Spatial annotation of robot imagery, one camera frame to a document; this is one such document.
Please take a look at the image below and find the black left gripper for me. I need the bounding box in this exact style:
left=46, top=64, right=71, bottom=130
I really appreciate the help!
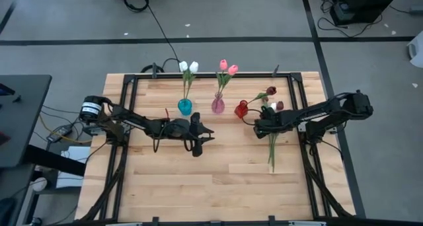
left=188, top=112, right=215, bottom=157

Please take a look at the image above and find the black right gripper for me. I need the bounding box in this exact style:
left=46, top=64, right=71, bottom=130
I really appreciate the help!
left=253, top=106, right=291, bottom=139

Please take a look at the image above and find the dark red artificial tulip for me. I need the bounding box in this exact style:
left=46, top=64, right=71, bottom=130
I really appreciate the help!
left=245, top=86, right=278, bottom=105
left=266, top=100, right=285, bottom=173

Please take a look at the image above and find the pink ribbed glass vase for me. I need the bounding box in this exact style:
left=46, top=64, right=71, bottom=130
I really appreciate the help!
left=211, top=91, right=226, bottom=115

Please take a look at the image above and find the pink artificial tulip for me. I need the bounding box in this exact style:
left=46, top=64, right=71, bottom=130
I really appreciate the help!
left=215, top=59, right=229, bottom=96
left=217, top=64, right=239, bottom=96

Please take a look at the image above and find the white artificial tulip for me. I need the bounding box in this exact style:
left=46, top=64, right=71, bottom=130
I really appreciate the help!
left=178, top=60, right=190, bottom=101
left=184, top=61, right=200, bottom=101

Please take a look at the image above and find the red ribbed glass vase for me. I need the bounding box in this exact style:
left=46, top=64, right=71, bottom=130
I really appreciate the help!
left=233, top=99, right=249, bottom=120

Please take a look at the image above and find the blue glass vase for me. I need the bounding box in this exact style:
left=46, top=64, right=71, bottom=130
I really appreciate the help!
left=177, top=98, right=194, bottom=117

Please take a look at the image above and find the white box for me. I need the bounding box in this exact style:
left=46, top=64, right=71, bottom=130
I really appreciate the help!
left=55, top=145, right=92, bottom=190

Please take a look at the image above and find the black equipment cart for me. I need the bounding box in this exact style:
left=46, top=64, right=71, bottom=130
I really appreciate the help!
left=329, top=0, right=404, bottom=26

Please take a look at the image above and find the black power adapter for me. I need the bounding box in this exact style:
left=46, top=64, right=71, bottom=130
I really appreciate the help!
left=46, top=124, right=74, bottom=143

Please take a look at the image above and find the white floor object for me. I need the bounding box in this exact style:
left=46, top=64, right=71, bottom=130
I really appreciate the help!
left=406, top=30, right=423, bottom=69

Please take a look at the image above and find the white round device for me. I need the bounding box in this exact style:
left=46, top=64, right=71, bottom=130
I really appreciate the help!
left=32, top=176, right=49, bottom=192

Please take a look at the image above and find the dark grey desk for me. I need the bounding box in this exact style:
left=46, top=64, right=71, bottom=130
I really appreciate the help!
left=0, top=74, right=53, bottom=169

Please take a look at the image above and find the black aluminium table frame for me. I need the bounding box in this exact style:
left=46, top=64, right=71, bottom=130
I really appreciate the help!
left=77, top=71, right=358, bottom=226

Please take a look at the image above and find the black power cable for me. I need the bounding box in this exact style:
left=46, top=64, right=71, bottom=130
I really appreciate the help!
left=122, top=0, right=181, bottom=73

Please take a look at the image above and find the silver aluminium rail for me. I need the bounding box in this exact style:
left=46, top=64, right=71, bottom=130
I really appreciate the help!
left=288, top=220, right=327, bottom=226
left=104, top=221, right=143, bottom=226

